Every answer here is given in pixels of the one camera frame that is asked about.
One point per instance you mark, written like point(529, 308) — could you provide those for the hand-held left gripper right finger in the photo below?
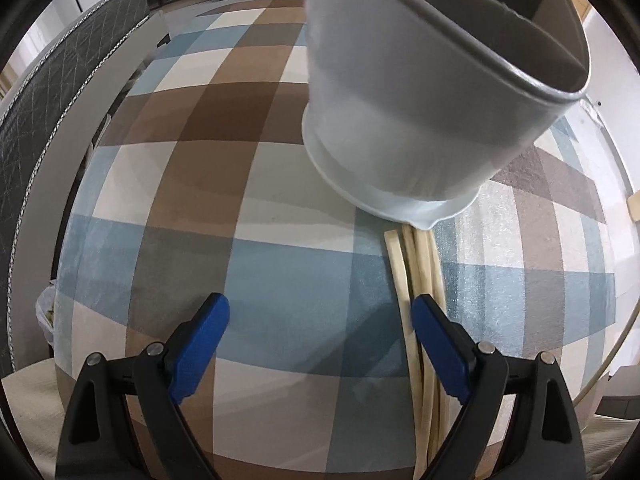
point(442, 350)

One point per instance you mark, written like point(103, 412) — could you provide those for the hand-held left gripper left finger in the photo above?
point(200, 345)

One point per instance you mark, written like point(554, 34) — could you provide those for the bunch of wooden chopsticks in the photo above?
point(424, 260)

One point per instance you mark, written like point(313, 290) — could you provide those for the grey divided utensil holder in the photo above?
point(400, 110)

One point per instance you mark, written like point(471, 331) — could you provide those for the white plastic bag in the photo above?
point(46, 315)

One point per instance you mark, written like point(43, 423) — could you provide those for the plaid table mat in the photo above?
point(200, 185)

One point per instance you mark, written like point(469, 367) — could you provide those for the cream woven cloth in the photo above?
point(615, 450)
point(30, 420)

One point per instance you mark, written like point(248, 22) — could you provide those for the small cardboard box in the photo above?
point(635, 206)

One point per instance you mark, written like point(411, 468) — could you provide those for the dark grey quilted bed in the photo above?
point(50, 85)

